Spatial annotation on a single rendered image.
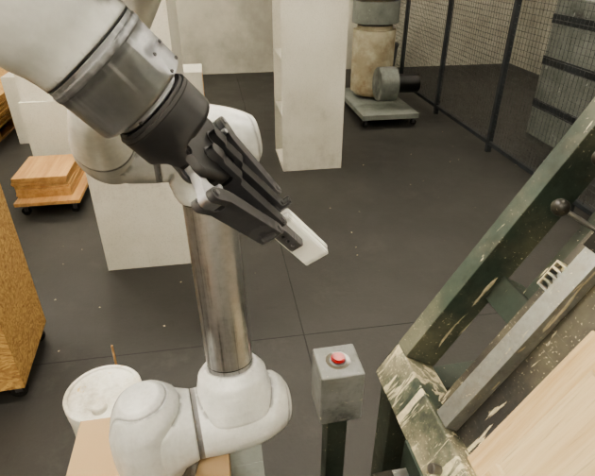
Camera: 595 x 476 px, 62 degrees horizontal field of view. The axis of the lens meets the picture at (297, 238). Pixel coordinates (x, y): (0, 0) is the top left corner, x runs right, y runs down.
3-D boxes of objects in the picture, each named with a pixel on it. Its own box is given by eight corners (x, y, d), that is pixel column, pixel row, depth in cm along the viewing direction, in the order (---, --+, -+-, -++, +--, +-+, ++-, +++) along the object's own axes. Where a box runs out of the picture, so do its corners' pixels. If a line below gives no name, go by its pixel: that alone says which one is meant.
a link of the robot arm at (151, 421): (118, 443, 118) (98, 376, 107) (195, 424, 123) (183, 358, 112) (118, 505, 105) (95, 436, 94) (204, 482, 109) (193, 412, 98)
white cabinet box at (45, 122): (59, 149, 536) (42, 81, 500) (115, 145, 544) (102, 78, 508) (40, 178, 468) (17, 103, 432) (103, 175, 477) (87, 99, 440)
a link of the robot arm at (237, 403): (195, 428, 121) (282, 406, 127) (204, 477, 107) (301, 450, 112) (141, 105, 95) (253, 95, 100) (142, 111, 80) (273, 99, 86)
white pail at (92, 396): (91, 423, 229) (67, 348, 205) (158, 415, 233) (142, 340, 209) (76, 487, 202) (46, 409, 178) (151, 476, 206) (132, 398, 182)
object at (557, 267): (544, 286, 115) (535, 282, 114) (565, 263, 112) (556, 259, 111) (555, 297, 112) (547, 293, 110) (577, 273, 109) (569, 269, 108)
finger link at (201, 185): (190, 131, 42) (181, 167, 38) (231, 171, 45) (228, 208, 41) (170, 146, 43) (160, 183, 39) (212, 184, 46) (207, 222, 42)
